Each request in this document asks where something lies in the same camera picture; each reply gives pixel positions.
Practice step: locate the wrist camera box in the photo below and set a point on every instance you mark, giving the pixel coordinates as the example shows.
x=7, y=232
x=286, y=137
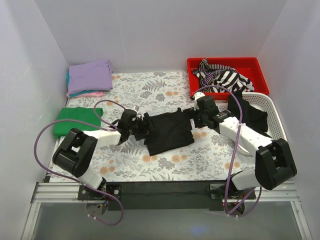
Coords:
x=136, y=110
x=195, y=98

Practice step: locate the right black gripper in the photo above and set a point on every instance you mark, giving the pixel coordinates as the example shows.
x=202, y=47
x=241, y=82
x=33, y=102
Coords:
x=196, y=117

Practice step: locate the folded teal t shirt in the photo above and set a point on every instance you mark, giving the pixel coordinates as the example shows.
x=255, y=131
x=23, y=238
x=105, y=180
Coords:
x=68, y=80

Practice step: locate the floral table cloth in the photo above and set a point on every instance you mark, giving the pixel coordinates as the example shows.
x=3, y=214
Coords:
x=210, y=157

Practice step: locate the red plastic tray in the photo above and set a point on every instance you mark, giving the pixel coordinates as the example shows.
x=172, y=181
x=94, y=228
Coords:
x=247, y=66

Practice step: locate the folded pink t shirt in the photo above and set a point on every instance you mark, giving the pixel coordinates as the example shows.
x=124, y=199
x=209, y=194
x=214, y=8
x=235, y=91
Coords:
x=94, y=94

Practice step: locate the black white striped shirt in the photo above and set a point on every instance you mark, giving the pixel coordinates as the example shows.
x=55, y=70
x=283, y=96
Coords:
x=222, y=76

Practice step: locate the folded lilac t shirt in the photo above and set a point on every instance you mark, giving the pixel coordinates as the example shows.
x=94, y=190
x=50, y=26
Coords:
x=92, y=76

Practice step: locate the aluminium frame rail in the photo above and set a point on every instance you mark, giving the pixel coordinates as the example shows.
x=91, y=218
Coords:
x=67, y=192

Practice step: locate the white perforated laundry basket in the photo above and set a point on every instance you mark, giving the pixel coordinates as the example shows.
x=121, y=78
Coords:
x=263, y=103

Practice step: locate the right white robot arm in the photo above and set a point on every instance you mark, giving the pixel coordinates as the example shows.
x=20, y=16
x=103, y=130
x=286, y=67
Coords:
x=274, y=163

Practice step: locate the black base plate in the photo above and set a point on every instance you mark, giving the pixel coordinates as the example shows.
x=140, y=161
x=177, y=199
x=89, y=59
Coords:
x=169, y=195

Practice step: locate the black garment in basket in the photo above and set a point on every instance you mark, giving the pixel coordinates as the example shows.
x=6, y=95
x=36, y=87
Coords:
x=251, y=116

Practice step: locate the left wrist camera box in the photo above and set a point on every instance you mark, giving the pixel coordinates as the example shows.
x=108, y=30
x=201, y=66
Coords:
x=136, y=110

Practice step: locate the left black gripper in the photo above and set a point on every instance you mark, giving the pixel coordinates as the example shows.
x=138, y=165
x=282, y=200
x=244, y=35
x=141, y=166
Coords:
x=146, y=124

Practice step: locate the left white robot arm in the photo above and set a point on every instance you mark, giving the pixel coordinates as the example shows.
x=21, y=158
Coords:
x=75, y=153

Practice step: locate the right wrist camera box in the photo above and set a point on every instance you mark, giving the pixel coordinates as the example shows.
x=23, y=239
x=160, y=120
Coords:
x=195, y=98

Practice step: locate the black t shirt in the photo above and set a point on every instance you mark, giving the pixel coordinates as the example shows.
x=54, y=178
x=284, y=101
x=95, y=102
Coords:
x=170, y=130

